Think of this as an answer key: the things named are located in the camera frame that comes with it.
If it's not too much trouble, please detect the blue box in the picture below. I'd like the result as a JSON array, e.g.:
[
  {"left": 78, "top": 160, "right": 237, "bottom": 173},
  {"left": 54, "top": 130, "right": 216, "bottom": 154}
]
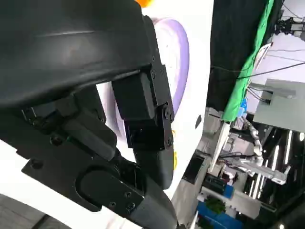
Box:
[{"left": 197, "top": 200, "right": 244, "bottom": 229}]

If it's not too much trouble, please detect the green cloth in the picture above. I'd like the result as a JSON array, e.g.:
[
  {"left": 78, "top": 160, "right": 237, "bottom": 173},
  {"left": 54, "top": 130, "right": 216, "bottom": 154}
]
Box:
[{"left": 223, "top": 0, "right": 275, "bottom": 123}]

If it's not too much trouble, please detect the grey panel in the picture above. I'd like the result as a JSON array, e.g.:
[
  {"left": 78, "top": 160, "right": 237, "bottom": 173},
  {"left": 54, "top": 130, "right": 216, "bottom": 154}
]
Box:
[{"left": 252, "top": 78, "right": 305, "bottom": 132}]

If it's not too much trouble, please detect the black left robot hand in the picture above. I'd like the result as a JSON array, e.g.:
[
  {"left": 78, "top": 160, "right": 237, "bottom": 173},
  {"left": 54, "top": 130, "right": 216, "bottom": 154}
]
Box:
[{"left": 0, "top": 0, "right": 179, "bottom": 229}]

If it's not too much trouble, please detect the white leaning board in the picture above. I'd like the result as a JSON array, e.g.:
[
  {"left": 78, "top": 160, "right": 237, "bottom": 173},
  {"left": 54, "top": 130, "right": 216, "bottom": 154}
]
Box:
[{"left": 209, "top": 121, "right": 231, "bottom": 173}]

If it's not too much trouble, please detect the black backdrop curtain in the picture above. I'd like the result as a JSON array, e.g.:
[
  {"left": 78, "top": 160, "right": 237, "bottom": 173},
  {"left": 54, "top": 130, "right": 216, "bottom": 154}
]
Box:
[{"left": 206, "top": 0, "right": 283, "bottom": 110}]

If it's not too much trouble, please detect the long black cable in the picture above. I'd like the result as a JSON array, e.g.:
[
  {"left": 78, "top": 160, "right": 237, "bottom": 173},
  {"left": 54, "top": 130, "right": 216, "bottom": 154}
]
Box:
[{"left": 237, "top": 62, "right": 305, "bottom": 80}]

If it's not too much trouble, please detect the lilac plate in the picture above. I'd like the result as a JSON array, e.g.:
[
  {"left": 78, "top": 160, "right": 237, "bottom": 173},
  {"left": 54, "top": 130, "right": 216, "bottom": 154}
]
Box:
[{"left": 102, "top": 17, "right": 190, "bottom": 144}]

